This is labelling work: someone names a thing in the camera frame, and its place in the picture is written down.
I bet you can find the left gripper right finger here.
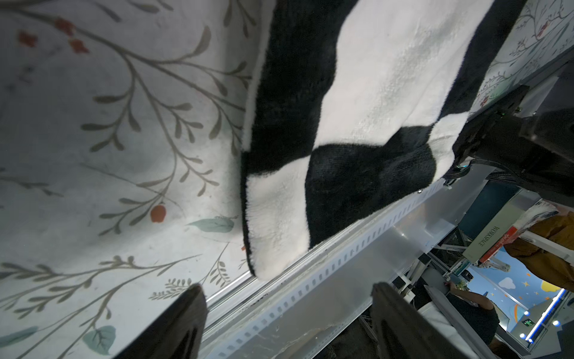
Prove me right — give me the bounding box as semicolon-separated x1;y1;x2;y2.
371;282;471;358

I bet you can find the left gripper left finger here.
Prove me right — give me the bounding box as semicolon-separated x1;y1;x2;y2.
116;284;208;359

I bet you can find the black white checkered pillowcase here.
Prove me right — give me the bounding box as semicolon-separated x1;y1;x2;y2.
242;1;525;280

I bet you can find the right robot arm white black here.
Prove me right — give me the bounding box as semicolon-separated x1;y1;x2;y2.
445;61;573;206

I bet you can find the floral patterned table mat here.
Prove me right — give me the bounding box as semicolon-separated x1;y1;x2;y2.
0;0;574;359

